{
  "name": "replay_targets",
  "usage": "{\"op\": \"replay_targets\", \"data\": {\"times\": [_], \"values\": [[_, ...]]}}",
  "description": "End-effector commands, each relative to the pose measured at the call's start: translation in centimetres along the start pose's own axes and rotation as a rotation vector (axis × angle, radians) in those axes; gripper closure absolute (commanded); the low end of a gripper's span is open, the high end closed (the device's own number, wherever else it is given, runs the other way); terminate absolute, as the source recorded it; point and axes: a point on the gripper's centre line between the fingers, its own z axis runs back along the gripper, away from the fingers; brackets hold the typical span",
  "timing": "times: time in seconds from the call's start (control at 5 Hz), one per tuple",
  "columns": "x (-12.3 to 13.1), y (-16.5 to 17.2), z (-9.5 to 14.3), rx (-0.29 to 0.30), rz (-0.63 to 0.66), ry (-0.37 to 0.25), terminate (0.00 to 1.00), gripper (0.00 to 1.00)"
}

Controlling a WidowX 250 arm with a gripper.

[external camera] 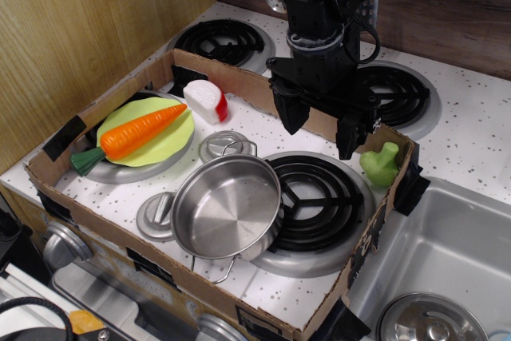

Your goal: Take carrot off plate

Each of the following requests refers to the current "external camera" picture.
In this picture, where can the silver bottom stove knob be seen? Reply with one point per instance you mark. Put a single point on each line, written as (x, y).
(212, 328)

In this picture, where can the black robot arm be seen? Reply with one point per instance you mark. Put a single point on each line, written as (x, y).
(324, 37)

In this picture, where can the steel lid in sink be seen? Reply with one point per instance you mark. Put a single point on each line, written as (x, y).
(427, 316)

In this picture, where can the stainless steel pot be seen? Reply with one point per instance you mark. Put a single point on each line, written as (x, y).
(229, 208)

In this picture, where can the back right black burner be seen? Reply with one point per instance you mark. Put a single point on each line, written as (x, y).
(409, 101)

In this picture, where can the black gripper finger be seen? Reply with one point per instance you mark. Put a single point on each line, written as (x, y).
(292, 111)
(351, 133)

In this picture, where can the front left burner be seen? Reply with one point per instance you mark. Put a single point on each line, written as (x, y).
(107, 172)

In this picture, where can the back left black burner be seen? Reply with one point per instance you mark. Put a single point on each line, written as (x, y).
(231, 42)

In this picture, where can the orange toy carrot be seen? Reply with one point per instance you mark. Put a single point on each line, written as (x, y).
(125, 139)

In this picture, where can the silver stove knob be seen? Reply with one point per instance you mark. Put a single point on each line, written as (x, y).
(63, 247)
(212, 328)

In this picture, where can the cardboard fence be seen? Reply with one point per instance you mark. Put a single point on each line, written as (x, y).
(49, 165)

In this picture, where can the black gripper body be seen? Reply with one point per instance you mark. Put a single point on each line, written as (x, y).
(325, 79)

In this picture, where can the light green plate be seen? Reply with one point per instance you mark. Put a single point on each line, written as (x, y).
(165, 145)

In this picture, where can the silver knob left of pot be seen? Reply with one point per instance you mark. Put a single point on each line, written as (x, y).
(153, 217)

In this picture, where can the white red toy cheese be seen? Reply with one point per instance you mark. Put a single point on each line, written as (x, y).
(207, 100)

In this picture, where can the grey toy sink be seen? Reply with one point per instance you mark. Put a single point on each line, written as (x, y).
(455, 243)

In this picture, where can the silver front stove knob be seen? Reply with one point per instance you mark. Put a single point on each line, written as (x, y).
(63, 247)

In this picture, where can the green toy broccoli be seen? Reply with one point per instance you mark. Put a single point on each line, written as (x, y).
(380, 167)

